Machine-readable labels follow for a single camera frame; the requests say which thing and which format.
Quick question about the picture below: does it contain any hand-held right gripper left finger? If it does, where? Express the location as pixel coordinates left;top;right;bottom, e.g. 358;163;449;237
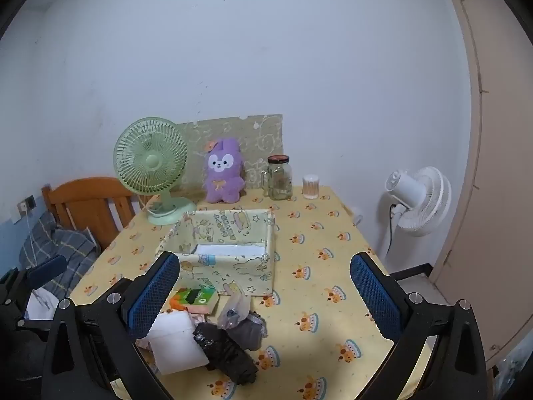
42;251;182;400

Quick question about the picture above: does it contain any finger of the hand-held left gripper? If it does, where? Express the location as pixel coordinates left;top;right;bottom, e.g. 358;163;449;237
25;254;68;290

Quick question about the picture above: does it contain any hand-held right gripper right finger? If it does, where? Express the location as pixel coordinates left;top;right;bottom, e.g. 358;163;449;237
350;252;488;400

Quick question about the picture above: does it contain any green and orange tissue packet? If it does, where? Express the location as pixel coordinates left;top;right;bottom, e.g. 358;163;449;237
170;287;219;314

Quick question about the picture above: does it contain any printed fabric storage box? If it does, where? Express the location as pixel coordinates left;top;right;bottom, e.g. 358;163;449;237
156;209;277;296

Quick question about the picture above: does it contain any clear plastic bag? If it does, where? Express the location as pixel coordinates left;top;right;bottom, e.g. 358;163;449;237
217;292;256;330

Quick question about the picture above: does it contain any black plastic bag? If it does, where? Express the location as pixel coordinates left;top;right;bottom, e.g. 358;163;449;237
193;322;259;386

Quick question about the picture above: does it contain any grey cloth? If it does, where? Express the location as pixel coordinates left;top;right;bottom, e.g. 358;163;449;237
227;314;268;351

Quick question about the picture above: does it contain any grey plaid bedding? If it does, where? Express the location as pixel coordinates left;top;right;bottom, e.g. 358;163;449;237
19;212;101;296

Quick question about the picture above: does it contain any white cloth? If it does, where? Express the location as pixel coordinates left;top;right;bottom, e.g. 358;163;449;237
24;288;60;321

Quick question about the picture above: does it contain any wooden chair back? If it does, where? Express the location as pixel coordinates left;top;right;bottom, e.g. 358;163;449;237
42;177;144;251

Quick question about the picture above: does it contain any white standing fan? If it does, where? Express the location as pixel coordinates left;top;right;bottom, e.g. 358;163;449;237
385;167;452;238

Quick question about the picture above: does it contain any cotton swab container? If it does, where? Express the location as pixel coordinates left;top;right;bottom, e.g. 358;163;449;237
302;174;320;200

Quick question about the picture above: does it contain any green desk fan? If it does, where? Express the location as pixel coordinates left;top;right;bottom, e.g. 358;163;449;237
113;116;196;226

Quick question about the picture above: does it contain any purple plush toy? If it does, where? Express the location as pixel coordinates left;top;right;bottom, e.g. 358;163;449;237
203;137;246;204

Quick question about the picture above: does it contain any glass jar with dark lid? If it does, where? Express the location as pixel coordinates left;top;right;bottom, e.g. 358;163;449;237
266;155;293;201

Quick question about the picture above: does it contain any beige door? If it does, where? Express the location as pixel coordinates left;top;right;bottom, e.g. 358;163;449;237
429;0;533;367

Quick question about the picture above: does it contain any patterned cardboard sheet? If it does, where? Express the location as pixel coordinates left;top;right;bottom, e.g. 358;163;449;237
175;113;284;201

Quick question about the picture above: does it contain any black fan cable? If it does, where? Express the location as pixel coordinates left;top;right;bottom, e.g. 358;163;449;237
382;203;401;259

